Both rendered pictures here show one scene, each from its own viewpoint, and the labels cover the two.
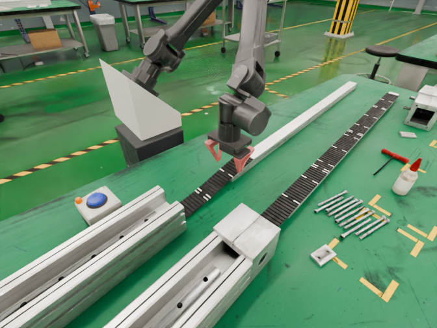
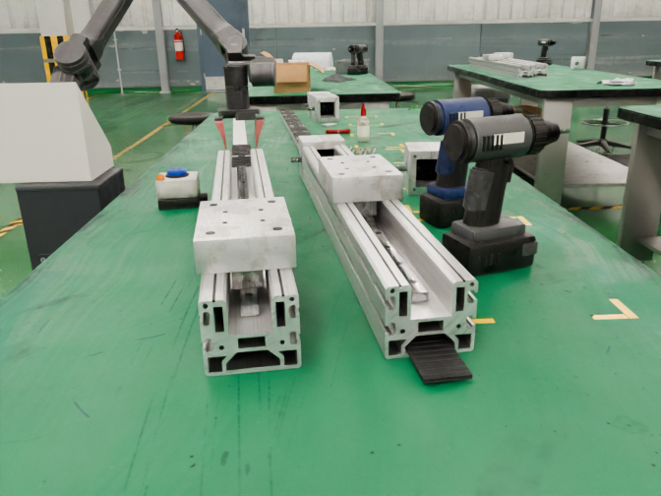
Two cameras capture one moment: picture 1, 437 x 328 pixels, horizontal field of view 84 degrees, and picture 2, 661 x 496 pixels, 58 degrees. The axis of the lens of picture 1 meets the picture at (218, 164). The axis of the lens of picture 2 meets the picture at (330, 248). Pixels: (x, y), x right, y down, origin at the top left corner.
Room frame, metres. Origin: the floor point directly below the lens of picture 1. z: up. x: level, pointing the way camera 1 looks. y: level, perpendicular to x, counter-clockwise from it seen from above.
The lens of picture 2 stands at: (-0.59, 1.04, 1.11)
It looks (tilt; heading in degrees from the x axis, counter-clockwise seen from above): 20 degrees down; 308
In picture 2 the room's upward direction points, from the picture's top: 1 degrees counter-clockwise
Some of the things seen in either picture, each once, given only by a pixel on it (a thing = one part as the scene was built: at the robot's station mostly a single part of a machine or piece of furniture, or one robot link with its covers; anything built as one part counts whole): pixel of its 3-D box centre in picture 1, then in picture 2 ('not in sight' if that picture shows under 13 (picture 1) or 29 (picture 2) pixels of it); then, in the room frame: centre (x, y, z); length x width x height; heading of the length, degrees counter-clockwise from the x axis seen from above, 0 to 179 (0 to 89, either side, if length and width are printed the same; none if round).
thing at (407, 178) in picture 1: (409, 175); (363, 122); (0.49, -0.51, 0.84); 0.04 x 0.04 x 0.12
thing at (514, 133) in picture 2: not in sight; (508, 191); (-0.27, 0.22, 0.89); 0.20 x 0.08 x 0.22; 60
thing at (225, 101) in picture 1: (231, 109); (238, 75); (0.53, -0.03, 1.01); 0.07 x 0.06 x 0.07; 37
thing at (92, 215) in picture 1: (102, 211); (183, 189); (0.39, 0.28, 0.81); 0.10 x 0.08 x 0.06; 46
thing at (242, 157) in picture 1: (236, 156); (250, 129); (0.52, -0.05, 0.88); 0.07 x 0.07 x 0.09; 49
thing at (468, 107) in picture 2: not in sight; (472, 159); (-0.14, 0.04, 0.89); 0.20 x 0.08 x 0.22; 60
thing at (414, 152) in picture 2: not in sight; (421, 167); (0.04, -0.09, 0.83); 0.11 x 0.10 x 0.10; 36
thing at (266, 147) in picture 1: (306, 118); (239, 133); (0.88, -0.36, 0.79); 0.96 x 0.04 x 0.03; 136
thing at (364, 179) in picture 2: not in sight; (358, 184); (-0.03, 0.25, 0.87); 0.16 x 0.11 x 0.07; 136
